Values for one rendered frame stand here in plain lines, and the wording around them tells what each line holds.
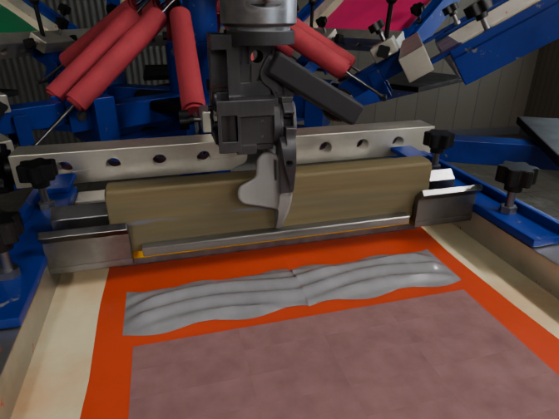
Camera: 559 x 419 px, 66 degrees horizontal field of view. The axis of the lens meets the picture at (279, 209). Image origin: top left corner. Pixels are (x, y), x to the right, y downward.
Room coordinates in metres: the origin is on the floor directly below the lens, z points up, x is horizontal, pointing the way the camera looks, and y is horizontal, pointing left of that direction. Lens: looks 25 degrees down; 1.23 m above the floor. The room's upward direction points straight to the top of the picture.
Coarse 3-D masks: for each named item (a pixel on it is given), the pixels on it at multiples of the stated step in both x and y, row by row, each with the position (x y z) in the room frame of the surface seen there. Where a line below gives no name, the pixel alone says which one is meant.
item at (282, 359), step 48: (144, 288) 0.38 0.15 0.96; (96, 336) 0.31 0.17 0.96; (144, 336) 0.31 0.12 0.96; (192, 336) 0.31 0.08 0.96; (240, 336) 0.31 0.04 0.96; (288, 336) 0.31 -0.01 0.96; (96, 384) 0.25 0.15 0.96; (144, 384) 0.25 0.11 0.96; (192, 384) 0.25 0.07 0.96; (240, 384) 0.25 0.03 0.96; (288, 384) 0.25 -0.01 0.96; (336, 384) 0.25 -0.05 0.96
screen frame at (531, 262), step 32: (96, 192) 0.57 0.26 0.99; (480, 224) 0.49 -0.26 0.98; (512, 256) 0.43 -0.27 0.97; (544, 256) 0.40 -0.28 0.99; (544, 288) 0.38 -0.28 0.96; (32, 320) 0.31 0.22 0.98; (0, 352) 0.25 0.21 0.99; (32, 352) 0.29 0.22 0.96; (0, 384) 0.23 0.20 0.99; (0, 416) 0.21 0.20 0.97
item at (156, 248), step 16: (304, 224) 0.46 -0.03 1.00; (320, 224) 0.46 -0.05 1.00; (336, 224) 0.46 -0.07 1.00; (352, 224) 0.46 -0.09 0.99; (368, 224) 0.47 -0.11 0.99; (384, 224) 0.47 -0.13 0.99; (176, 240) 0.42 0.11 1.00; (192, 240) 0.42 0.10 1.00; (208, 240) 0.42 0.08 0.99; (224, 240) 0.42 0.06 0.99; (240, 240) 0.43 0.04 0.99; (256, 240) 0.43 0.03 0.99
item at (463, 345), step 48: (336, 240) 0.49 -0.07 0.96; (384, 240) 0.49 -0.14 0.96; (432, 240) 0.49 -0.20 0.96; (432, 288) 0.38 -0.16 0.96; (480, 288) 0.38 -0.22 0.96; (336, 336) 0.31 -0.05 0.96; (384, 336) 0.31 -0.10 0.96; (432, 336) 0.31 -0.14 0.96; (480, 336) 0.31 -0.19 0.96; (528, 336) 0.31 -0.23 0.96; (384, 384) 0.25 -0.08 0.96; (432, 384) 0.25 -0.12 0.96; (480, 384) 0.25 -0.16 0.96; (528, 384) 0.25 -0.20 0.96
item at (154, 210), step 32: (384, 160) 0.50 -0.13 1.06; (416, 160) 0.50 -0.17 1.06; (128, 192) 0.41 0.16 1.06; (160, 192) 0.42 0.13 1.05; (192, 192) 0.43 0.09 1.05; (224, 192) 0.44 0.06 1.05; (320, 192) 0.47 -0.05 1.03; (352, 192) 0.48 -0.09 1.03; (384, 192) 0.49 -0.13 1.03; (416, 192) 0.50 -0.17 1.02; (128, 224) 0.41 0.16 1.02; (160, 224) 0.42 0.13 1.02; (192, 224) 0.43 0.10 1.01; (224, 224) 0.44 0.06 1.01; (256, 224) 0.45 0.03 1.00; (288, 224) 0.46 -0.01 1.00
